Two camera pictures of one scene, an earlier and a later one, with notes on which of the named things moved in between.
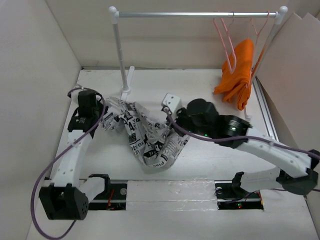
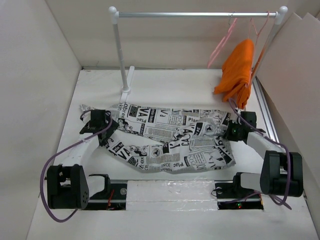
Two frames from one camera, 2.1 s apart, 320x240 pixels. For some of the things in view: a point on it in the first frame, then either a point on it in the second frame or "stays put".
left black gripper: (100, 105) to (111, 129)
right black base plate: (233, 197) stays put
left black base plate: (114, 198) stays put
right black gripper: (179, 112) to (228, 134)
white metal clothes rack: (115, 15) stays put
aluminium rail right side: (266, 109) stays put
